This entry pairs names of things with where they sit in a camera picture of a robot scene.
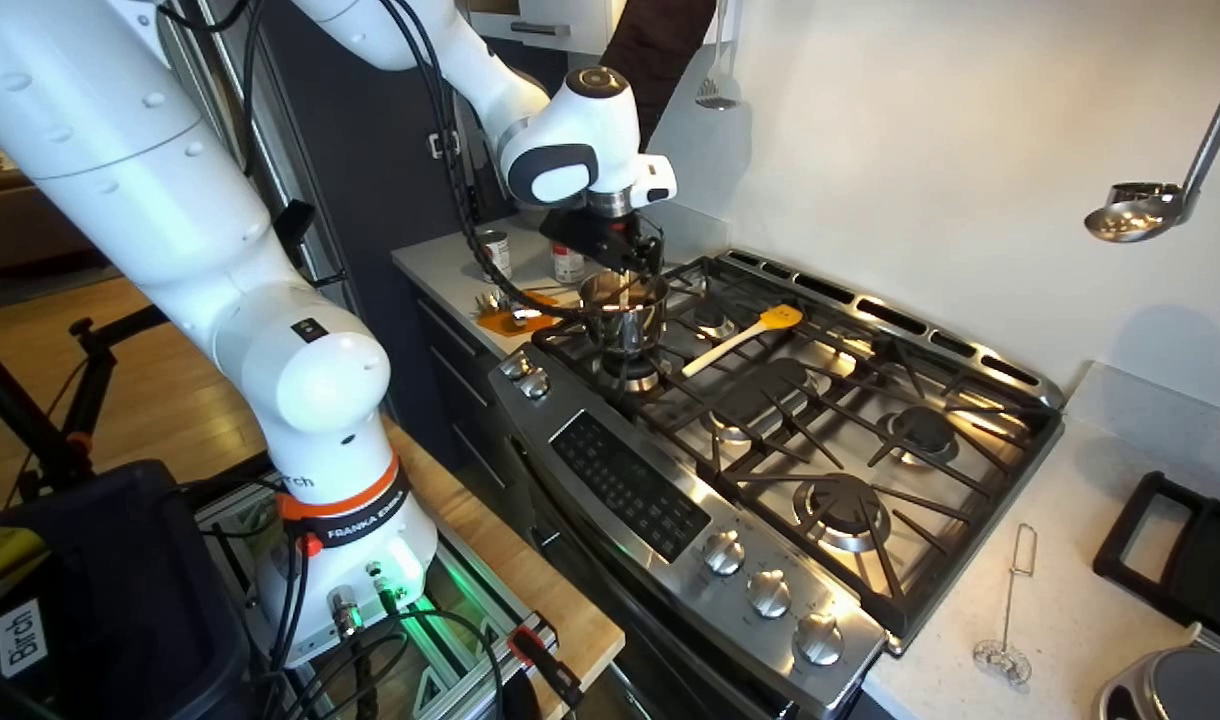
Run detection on stainless steel pot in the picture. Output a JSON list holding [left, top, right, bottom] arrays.
[[578, 273, 659, 377]]

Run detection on stainless steel gas stove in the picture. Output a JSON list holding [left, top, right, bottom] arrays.
[[388, 245, 1068, 720]]

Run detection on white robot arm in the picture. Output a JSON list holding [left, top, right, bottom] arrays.
[[0, 0, 674, 668]]

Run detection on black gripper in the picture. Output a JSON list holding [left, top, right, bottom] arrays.
[[553, 212, 665, 277]]

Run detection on black tray on counter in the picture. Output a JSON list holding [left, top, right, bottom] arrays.
[[1091, 471, 1220, 637]]

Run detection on orange wooden spatula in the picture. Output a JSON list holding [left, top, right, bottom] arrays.
[[680, 303, 803, 377]]

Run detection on wooden table with black base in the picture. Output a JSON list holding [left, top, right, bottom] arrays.
[[205, 416, 629, 720]]

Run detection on black tripod stand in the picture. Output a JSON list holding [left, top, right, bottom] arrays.
[[0, 303, 164, 505]]

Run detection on wire whisk on counter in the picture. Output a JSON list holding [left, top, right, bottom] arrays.
[[971, 524, 1038, 690]]

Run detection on hanging steel ladle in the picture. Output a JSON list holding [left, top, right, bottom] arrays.
[[1079, 33, 1220, 248]]

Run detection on grey plate at right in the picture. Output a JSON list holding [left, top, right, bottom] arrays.
[[1094, 631, 1220, 720]]

